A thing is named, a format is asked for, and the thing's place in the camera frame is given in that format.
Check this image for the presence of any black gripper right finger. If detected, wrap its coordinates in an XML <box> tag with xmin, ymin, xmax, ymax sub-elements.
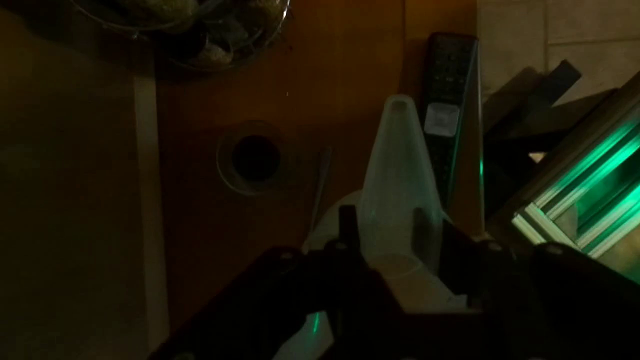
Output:
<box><xmin>409</xmin><ymin>205</ymin><xmax>445</xmax><ymax>269</ymax></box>

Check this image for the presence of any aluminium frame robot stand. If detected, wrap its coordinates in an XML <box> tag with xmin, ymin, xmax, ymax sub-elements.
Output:
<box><xmin>508</xmin><ymin>72</ymin><xmax>640</xmax><ymax>284</ymax></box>

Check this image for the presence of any glass bowl with contents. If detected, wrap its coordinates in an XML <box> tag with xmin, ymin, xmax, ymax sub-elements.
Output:
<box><xmin>67</xmin><ymin>0</ymin><xmax>293</xmax><ymax>72</ymax></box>

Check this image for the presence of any translucent plastic measuring jug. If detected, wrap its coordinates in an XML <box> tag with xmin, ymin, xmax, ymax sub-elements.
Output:
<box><xmin>272</xmin><ymin>92</ymin><xmax>469</xmax><ymax>360</ymax></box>

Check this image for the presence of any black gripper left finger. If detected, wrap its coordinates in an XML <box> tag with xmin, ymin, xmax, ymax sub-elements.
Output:
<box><xmin>336</xmin><ymin>202</ymin><xmax>362</xmax><ymax>255</ymax></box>

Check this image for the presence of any wooden dresser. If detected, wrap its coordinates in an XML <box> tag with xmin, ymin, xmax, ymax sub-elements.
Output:
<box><xmin>131</xmin><ymin>0</ymin><xmax>485</xmax><ymax>336</ymax></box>

